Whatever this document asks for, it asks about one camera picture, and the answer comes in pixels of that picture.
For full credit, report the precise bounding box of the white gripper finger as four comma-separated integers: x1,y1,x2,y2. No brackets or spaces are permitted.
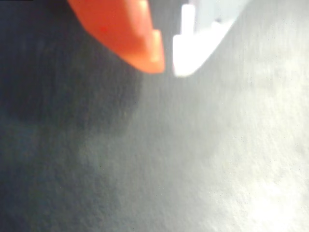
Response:
172,0,249,78

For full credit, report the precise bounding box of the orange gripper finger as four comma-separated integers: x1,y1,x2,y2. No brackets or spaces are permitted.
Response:
67,0,166,74

